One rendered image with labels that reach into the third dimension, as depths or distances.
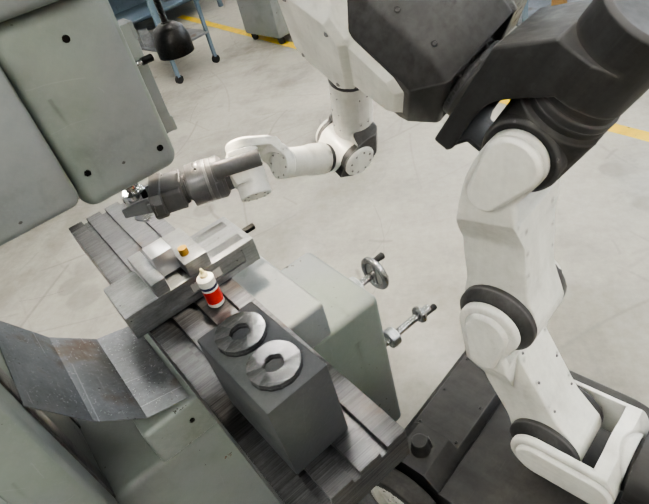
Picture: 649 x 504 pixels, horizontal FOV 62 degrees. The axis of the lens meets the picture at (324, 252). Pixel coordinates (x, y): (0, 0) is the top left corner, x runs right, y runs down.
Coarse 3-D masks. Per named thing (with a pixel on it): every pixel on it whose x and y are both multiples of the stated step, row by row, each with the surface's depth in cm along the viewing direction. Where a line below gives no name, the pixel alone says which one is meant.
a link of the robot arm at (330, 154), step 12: (324, 132) 124; (312, 144) 120; (324, 144) 122; (336, 144) 122; (348, 144) 120; (300, 156) 116; (312, 156) 118; (324, 156) 120; (336, 156) 122; (348, 156) 120; (300, 168) 117; (312, 168) 119; (324, 168) 121; (336, 168) 123
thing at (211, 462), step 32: (320, 288) 154; (352, 288) 151; (352, 320) 144; (320, 352) 141; (352, 352) 150; (384, 352) 161; (384, 384) 168; (96, 448) 129; (128, 448) 127; (192, 448) 126; (224, 448) 133; (128, 480) 121; (160, 480) 124; (192, 480) 131; (224, 480) 138; (256, 480) 147
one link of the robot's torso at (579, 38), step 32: (608, 0) 56; (640, 0) 57; (512, 32) 66; (544, 32) 62; (576, 32) 60; (608, 32) 56; (640, 32) 54; (480, 64) 71; (512, 64) 64; (544, 64) 62; (576, 64) 59; (608, 64) 58; (640, 64) 57; (480, 96) 70; (512, 96) 67; (544, 96) 64; (576, 96) 62; (608, 96) 61; (640, 96) 62; (448, 128) 77; (480, 128) 81; (576, 128) 65; (608, 128) 66
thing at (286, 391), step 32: (224, 320) 94; (256, 320) 93; (224, 352) 90; (256, 352) 87; (288, 352) 86; (224, 384) 98; (256, 384) 83; (288, 384) 83; (320, 384) 85; (256, 416) 89; (288, 416) 83; (320, 416) 89; (288, 448) 87; (320, 448) 93
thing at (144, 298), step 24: (216, 240) 135; (240, 240) 133; (144, 264) 127; (216, 264) 129; (240, 264) 134; (120, 288) 129; (144, 288) 127; (168, 288) 124; (192, 288) 128; (120, 312) 122; (144, 312) 123; (168, 312) 127
